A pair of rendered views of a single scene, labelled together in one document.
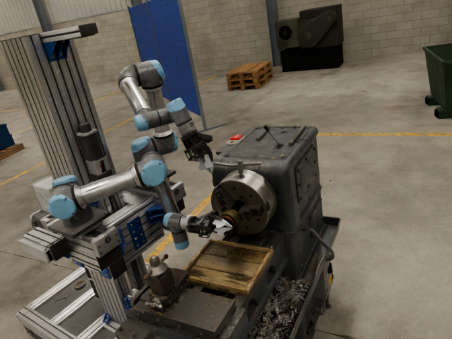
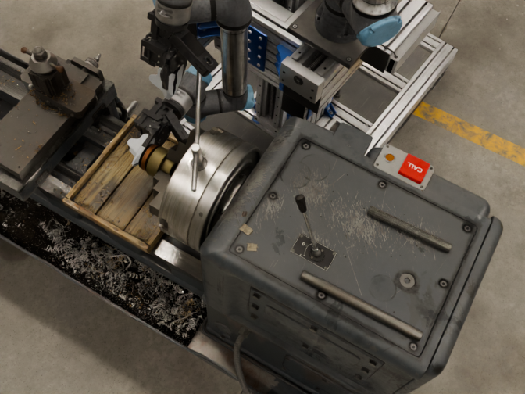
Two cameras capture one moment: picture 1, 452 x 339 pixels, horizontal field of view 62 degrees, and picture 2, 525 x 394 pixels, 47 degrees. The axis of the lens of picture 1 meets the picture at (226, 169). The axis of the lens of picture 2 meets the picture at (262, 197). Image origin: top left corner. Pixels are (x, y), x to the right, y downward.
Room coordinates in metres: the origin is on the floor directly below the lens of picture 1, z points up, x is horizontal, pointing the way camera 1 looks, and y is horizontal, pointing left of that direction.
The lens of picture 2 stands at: (1.72, -0.80, 2.50)
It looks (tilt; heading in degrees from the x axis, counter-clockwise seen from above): 63 degrees down; 82
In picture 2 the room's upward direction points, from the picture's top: 6 degrees clockwise
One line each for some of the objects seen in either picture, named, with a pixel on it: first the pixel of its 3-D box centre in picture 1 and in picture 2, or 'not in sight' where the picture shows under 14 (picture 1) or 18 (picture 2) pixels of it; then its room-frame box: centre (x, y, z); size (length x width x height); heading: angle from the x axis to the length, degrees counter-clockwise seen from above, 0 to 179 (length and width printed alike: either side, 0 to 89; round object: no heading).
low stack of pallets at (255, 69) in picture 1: (250, 75); not in sight; (9.81, -1.06, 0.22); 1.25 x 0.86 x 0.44; 152
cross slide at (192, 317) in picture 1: (179, 307); (44, 112); (1.18, 0.28, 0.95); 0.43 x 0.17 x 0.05; 58
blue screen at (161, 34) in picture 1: (160, 58); not in sight; (8.45, 0.93, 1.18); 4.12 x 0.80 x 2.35; 20
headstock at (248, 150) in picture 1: (269, 172); (344, 258); (2.03, -0.25, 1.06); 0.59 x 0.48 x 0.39; 148
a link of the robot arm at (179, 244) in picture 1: (179, 235); (199, 104); (1.65, 0.29, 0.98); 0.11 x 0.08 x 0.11; 10
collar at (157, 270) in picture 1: (156, 266); (42, 59); (1.21, 0.33, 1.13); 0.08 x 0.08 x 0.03
